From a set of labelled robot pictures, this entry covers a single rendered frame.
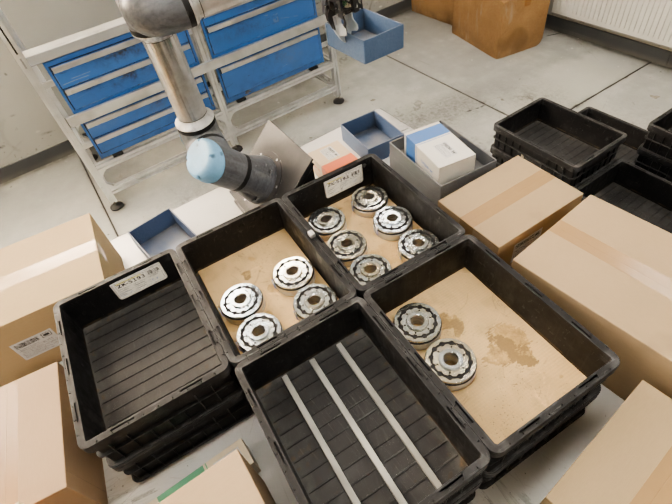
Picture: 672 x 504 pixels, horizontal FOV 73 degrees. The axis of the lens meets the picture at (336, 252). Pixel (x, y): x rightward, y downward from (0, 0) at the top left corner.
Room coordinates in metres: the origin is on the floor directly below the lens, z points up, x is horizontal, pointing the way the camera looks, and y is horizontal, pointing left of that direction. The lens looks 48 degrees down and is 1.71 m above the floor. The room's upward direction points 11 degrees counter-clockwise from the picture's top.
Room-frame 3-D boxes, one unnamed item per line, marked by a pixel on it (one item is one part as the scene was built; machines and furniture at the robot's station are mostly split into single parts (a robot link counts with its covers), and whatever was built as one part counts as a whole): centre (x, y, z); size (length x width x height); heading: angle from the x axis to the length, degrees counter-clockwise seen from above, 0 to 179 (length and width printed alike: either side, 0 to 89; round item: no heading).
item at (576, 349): (0.46, -0.25, 0.87); 0.40 x 0.30 x 0.11; 23
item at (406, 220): (0.85, -0.16, 0.86); 0.10 x 0.10 x 0.01
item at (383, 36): (1.42, -0.21, 1.11); 0.20 x 0.15 x 0.07; 27
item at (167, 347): (0.59, 0.46, 0.87); 0.40 x 0.30 x 0.11; 23
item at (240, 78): (2.81, 0.16, 0.60); 0.72 x 0.03 x 0.56; 116
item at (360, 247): (0.80, -0.03, 0.86); 0.10 x 0.10 x 0.01
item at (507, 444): (0.46, -0.25, 0.92); 0.40 x 0.30 x 0.02; 23
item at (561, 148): (1.44, -0.95, 0.37); 0.40 x 0.30 x 0.45; 26
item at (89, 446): (0.59, 0.46, 0.92); 0.40 x 0.30 x 0.02; 23
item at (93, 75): (2.46, 0.88, 0.60); 0.72 x 0.03 x 0.56; 116
